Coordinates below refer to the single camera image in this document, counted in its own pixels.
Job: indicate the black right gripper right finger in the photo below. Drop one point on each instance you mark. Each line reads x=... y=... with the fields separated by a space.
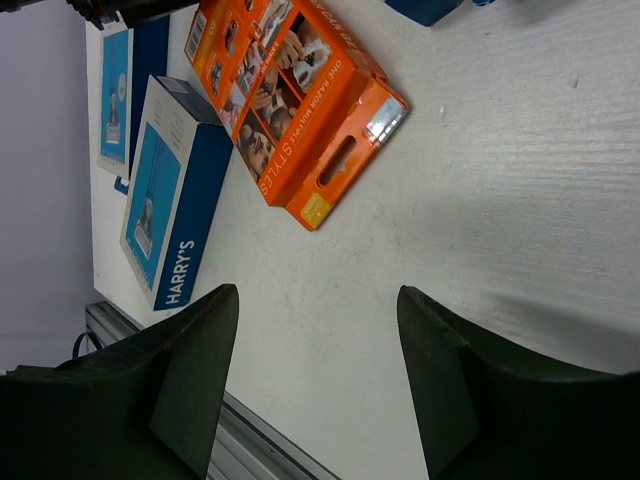
x=488 y=408

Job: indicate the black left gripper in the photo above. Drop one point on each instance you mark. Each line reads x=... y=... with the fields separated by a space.
x=101 y=13

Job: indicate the harry's razor box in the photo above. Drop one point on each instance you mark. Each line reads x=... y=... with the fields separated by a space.
x=437 y=13
x=128 y=57
x=180 y=162

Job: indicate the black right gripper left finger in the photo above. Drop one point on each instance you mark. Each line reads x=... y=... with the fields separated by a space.
x=89 y=417

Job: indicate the orange styler box back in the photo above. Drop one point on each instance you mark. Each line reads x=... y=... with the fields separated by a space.
x=304 y=102

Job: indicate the aluminium rail base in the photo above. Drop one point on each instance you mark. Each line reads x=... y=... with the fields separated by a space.
x=202 y=414

